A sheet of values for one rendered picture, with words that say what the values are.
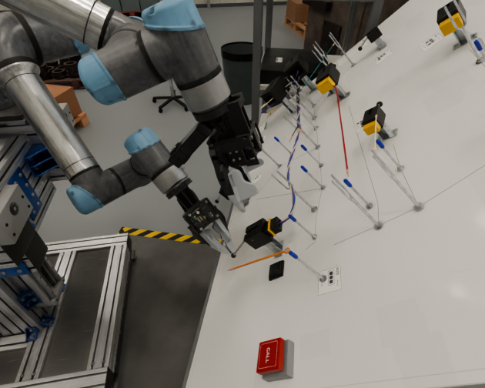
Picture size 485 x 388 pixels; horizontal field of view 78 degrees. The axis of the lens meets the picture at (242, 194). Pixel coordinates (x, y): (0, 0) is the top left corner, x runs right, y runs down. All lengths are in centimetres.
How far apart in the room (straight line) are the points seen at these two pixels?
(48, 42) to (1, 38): 9
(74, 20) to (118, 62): 15
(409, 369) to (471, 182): 29
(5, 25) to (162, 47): 49
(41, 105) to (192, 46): 45
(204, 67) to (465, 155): 45
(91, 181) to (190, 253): 138
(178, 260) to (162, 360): 60
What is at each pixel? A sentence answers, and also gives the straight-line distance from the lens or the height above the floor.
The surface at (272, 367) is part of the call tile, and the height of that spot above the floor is 110.
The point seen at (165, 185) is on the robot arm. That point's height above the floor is 119.
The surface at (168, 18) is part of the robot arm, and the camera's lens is 46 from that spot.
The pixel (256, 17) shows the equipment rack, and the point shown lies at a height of 135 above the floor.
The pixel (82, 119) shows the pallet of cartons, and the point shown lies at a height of 8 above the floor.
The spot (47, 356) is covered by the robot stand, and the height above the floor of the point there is 21.
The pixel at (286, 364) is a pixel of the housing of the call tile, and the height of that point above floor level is 110.
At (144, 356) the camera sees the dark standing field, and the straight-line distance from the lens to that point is 180.
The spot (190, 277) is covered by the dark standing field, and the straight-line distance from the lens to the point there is 196.
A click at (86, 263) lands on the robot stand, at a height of 21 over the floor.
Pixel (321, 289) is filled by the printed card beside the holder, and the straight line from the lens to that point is 59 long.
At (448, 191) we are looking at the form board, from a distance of 58.
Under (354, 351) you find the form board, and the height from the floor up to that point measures 117.
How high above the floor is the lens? 163
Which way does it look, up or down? 42 degrees down
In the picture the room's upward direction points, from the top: straight up
